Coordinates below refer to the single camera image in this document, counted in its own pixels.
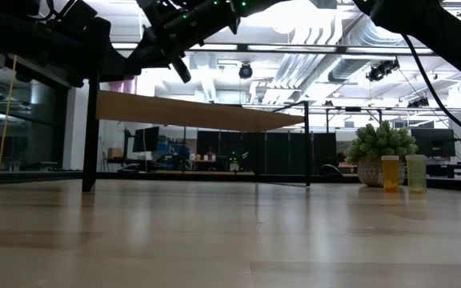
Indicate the wooden shelf with black frame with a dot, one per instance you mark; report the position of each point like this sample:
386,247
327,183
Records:
194,114

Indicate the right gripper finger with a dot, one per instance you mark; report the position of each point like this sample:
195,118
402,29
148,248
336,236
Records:
146,60
181,71

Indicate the silver ventilation duct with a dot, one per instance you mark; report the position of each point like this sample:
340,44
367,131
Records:
346,70

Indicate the brown cardboard box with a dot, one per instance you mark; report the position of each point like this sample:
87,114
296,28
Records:
115,153

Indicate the black track spotlight cluster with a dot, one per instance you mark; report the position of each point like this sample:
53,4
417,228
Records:
380,71

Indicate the black round ceiling spotlight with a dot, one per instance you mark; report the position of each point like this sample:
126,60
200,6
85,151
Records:
245,71

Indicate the wide black computer monitor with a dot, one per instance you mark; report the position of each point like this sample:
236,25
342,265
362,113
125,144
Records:
432,142

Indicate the yellow-green medicine bottle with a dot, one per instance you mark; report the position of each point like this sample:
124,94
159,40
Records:
415,174

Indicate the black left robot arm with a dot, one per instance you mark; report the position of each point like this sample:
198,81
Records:
10,40

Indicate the white device with green light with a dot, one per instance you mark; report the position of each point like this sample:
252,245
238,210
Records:
234,165

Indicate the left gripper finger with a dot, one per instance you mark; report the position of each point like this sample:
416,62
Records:
112,68

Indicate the orange medicine bottle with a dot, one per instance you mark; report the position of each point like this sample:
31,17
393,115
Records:
390,174

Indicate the black office chair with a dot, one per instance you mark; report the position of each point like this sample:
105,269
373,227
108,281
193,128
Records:
329,170

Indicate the black room divider panels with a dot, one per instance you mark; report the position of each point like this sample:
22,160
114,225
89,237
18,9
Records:
278,154

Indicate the black table edge rail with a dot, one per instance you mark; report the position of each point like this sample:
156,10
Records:
34,176

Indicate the black track spotlight pair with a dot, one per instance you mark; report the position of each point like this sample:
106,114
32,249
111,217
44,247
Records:
418,103

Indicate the green plant in patterned pot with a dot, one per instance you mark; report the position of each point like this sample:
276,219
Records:
378,144

